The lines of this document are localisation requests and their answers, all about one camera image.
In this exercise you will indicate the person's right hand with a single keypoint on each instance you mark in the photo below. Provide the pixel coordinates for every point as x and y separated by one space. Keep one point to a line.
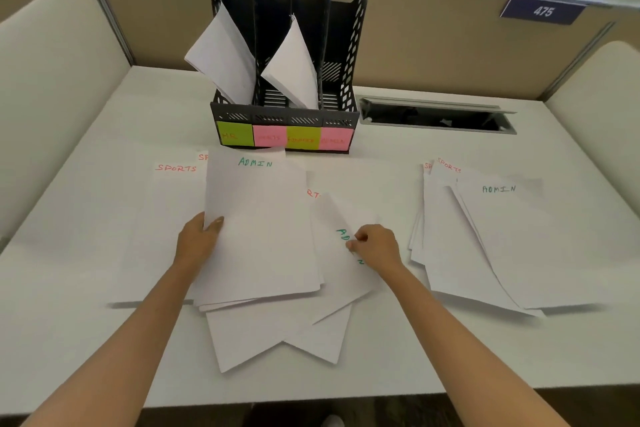
380 249

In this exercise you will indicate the person's left hand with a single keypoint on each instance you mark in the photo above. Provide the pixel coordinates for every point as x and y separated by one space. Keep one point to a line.
195 246

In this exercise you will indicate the single paper small green lettering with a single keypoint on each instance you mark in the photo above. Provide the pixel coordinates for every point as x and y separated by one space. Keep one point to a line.
335 266

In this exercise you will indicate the paper bundle small green lettering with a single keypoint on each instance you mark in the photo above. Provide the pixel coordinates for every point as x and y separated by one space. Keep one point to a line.
260 241

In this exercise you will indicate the pile of white paper sheets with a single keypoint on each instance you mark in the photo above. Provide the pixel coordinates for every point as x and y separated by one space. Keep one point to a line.
500 251

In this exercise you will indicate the paper bundle large teal lettering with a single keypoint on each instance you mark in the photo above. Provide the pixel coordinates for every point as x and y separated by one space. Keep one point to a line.
220 56

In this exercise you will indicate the paper bundle red lettering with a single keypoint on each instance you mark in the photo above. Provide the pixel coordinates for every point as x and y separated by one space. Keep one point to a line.
292 66

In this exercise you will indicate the black four-slot file organizer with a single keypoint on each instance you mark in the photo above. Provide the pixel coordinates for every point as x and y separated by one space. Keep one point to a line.
274 26

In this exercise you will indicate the person's left forearm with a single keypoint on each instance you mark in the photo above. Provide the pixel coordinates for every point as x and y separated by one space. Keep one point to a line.
120 356

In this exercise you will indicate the person's right forearm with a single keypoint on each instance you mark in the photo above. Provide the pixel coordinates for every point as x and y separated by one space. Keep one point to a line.
465 356

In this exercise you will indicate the person's white shoe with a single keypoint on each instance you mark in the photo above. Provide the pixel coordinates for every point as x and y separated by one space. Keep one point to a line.
332 421

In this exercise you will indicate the pink sticky note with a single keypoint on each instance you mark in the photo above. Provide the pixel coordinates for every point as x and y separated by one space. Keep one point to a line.
336 139
270 136

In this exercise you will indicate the green sticky note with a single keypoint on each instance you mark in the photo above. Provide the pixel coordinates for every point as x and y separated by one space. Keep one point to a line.
235 133

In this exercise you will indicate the yellow sticky note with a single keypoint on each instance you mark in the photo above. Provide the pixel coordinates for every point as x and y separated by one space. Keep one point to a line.
304 138

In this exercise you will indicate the dark blue partition sign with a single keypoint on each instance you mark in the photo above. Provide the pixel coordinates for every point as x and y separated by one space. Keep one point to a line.
542 10

